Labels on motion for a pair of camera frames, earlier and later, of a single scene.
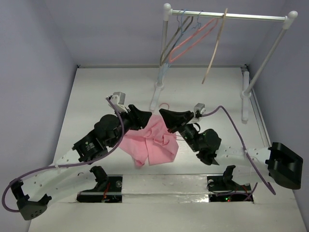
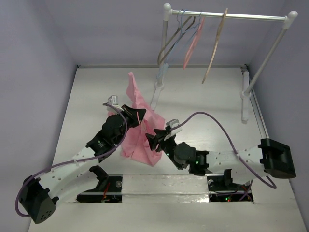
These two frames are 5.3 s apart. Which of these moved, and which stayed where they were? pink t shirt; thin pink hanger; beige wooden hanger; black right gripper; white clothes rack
Moved: pink t shirt; thin pink hanger; black right gripper
Stayed: white clothes rack; beige wooden hanger
